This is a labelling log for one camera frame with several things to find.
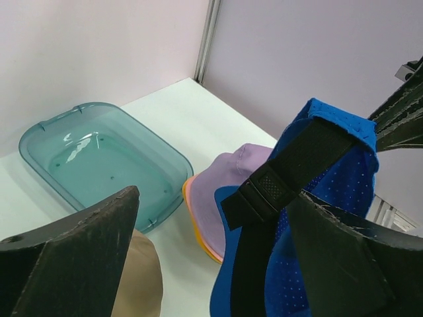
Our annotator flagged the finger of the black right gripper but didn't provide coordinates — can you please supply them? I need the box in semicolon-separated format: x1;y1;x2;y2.
369;59;422;152

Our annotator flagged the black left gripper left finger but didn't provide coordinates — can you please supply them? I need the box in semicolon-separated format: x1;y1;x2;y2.
1;186;139;316

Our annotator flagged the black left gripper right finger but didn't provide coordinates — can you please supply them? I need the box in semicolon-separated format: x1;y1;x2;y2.
286;193;422;316

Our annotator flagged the beige hat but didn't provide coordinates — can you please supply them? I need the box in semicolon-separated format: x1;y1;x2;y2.
112;230;163;317

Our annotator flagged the blue cap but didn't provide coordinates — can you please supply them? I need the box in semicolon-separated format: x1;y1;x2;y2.
210;98;379;316

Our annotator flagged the yellow bucket hat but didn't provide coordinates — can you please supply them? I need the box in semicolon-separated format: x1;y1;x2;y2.
182;175;223;264

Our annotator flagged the purple bucket hat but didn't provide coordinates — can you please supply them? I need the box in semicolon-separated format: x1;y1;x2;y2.
187;143;275;262

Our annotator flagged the teal plastic basket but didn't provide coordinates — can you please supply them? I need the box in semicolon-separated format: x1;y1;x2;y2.
19;102;194;233

